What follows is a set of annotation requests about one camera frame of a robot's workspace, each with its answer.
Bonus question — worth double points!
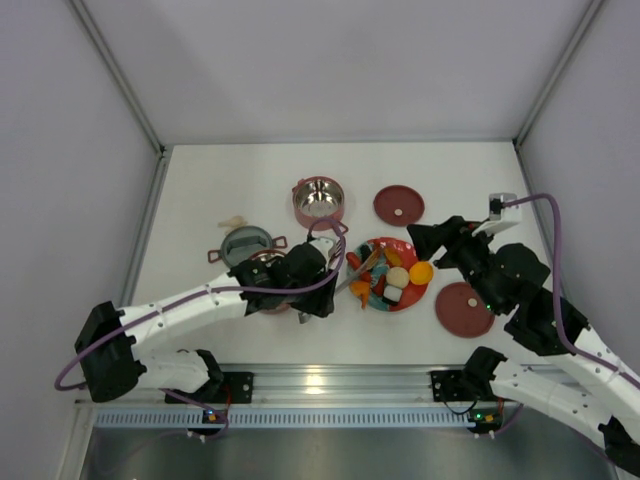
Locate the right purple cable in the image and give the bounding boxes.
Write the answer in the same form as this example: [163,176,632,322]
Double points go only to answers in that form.
[499,193,640,391]

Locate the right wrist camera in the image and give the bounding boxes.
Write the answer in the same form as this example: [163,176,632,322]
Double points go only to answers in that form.
[472,193,522,237]

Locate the pink steel bowl near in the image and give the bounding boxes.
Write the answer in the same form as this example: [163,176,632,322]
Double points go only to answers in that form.
[249,249,290,315]

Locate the orange half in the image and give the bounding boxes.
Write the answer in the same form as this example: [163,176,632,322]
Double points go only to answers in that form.
[409,261,434,286]

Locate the steamed bun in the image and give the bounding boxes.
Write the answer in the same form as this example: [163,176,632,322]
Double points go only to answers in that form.
[386,267,410,289]

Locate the dark red lid far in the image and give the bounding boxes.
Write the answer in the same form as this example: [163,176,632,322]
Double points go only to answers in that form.
[373,185,426,227]

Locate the purple cable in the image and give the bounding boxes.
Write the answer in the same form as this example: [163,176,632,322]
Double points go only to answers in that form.
[53,217,350,391]
[499,193,640,391]

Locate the pink steel bowl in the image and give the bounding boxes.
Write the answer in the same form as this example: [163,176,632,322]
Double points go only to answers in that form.
[249,249,290,315]
[291,176,349,234]

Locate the white sushi roll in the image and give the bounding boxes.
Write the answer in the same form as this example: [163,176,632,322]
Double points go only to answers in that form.
[382,284,403,306]

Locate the dark red lid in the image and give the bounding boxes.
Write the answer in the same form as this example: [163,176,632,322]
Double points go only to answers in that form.
[373,185,426,227]
[435,282,495,339]

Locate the dark red lid near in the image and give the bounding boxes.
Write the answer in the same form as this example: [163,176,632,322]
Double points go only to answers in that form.
[435,282,495,339]

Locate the fried orange piece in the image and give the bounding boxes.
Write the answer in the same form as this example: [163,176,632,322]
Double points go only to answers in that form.
[384,247,403,267]

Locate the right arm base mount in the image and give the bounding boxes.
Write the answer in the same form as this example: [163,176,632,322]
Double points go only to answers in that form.
[429,347,507,403]

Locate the aluminium rail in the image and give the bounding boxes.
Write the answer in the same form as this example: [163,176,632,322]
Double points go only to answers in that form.
[74,363,466,405]

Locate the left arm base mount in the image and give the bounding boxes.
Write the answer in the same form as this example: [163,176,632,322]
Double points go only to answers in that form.
[173,349,254,404]

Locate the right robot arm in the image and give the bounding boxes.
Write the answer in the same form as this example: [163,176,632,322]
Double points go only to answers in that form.
[407,216,639,475]

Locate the pink steel bowl far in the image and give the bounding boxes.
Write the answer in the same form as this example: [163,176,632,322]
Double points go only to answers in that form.
[291,176,349,234]

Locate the red and teal plate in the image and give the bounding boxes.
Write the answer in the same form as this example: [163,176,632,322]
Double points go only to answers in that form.
[347,237,429,313]

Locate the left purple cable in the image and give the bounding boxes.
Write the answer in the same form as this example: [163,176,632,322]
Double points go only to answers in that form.
[53,217,350,391]

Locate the grey lunch box lid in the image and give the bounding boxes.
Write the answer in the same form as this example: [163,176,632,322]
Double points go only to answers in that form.
[207,225,288,268]

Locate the steel serving tongs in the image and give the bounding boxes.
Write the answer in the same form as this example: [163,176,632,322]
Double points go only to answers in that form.
[334,246,383,297]

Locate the beige toy piece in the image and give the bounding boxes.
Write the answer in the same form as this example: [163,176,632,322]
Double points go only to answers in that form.
[217,215,247,230]

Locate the slotted cable duct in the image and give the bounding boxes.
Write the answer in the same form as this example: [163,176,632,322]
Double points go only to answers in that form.
[94,407,475,429]

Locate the red sausage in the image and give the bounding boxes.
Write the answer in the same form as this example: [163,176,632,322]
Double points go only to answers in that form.
[346,252,372,283]

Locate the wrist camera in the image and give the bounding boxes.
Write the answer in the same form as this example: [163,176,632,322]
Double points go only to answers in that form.
[472,193,522,237]
[308,236,343,263]

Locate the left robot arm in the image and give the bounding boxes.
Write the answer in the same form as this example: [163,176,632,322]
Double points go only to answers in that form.
[75,237,338,403]

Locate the salmon piece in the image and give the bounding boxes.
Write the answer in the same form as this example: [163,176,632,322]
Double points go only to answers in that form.
[349,280,371,298]

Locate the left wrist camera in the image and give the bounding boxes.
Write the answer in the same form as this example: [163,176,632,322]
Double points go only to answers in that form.
[308,236,343,263]

